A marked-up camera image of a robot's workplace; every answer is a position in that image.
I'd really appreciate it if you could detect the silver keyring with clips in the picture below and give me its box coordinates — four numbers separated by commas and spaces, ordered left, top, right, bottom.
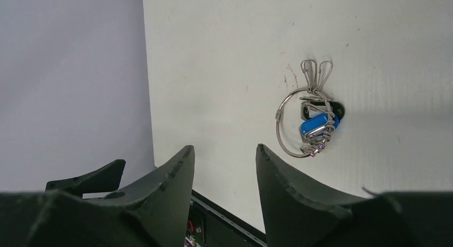
275, 59, 341, 158

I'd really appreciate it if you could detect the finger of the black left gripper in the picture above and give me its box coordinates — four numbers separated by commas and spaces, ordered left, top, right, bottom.
45, 159, 126, 198

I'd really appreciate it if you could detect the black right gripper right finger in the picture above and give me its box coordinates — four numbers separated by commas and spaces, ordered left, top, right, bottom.
256, 144, 364, 246

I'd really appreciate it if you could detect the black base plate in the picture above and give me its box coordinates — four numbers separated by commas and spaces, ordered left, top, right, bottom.
185, 190, 268, 247

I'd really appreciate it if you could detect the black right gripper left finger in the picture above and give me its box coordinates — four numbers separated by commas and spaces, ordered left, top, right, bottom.
89, 145, 196, 246

